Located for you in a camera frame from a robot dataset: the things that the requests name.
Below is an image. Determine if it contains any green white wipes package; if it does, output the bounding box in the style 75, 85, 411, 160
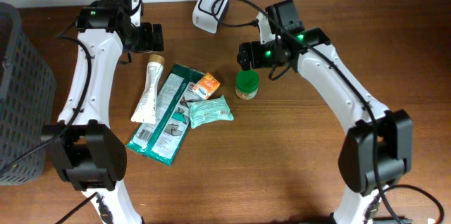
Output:
127, 63, 204, 166

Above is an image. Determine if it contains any small orange box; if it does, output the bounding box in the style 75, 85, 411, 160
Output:
192, 73, 220, 100

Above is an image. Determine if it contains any teal tissue pack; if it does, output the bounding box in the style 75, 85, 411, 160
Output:
187, 96, 234, 129

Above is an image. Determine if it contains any white barcode scanner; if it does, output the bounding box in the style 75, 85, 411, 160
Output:
192, 0, 229, 34

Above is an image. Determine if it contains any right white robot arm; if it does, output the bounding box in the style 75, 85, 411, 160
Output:
237, 0, 413, 223

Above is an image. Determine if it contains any dark grey plastic basket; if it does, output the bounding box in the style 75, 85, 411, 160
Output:
1, 2, 56, 168

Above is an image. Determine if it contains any white tube gold cap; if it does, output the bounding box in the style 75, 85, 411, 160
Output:
131, 54, 165, 124

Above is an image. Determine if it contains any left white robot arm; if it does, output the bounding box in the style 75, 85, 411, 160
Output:
41, 0, 164, 223

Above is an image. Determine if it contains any green lid jar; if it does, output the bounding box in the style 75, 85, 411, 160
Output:
235, 70, 259, 100

